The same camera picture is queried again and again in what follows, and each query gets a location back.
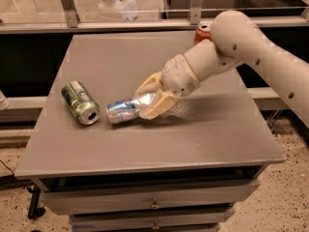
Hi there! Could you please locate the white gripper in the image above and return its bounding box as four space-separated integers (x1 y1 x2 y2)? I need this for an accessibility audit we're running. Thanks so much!
135 54 200 120

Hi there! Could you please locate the silver blue redbull can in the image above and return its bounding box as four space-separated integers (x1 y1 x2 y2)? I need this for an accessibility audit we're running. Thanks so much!
106 93 155 125

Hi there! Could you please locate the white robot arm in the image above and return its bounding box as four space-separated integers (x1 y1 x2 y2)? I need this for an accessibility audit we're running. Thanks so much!
136 11 309 126

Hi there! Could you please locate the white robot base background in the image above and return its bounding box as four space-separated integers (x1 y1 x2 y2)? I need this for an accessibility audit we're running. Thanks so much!
98 0 138 21

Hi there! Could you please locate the red coca-cola can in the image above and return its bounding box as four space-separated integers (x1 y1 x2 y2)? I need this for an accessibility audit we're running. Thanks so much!
193 23 211 44

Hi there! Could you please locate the green soda can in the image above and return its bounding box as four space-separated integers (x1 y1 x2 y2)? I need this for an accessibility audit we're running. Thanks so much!
61 81 99 125

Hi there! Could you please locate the grey drawer cabinet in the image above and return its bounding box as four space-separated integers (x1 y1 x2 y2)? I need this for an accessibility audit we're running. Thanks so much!
15 31 284 232

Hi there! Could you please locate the grey drawer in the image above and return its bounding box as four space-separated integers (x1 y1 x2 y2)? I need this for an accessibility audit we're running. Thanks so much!
41 179 260 215
70 207 235 232

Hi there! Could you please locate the top grey drawer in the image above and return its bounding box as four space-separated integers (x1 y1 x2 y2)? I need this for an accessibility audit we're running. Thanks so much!
41 179 260 215

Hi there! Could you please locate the black clamp stand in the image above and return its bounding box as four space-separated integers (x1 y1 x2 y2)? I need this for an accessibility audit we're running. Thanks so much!
27 186 45 219

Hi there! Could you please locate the right metal railing post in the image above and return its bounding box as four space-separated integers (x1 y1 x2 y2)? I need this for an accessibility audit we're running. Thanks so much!
189 0 203 25

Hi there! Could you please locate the metal railing post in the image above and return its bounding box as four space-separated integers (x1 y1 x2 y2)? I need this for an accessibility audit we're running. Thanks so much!
60 0 79 28
189 0 203 25

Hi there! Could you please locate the left metal railing post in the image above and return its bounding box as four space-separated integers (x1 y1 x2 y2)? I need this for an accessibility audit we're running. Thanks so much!
60 0 79 28

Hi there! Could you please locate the black cable on floor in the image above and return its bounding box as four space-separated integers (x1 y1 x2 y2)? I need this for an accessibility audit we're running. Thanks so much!
0 159 33 191

